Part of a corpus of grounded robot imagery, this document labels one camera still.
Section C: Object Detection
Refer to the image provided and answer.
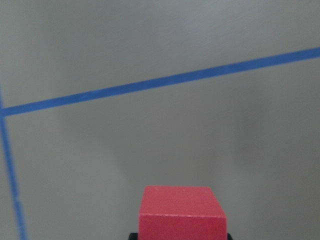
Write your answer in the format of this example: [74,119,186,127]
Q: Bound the red block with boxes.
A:
[137,185,228,240]

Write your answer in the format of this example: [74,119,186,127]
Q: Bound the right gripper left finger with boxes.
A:
[128,232,139,240]

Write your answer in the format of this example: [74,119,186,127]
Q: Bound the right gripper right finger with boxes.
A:
[227,233,233,240]

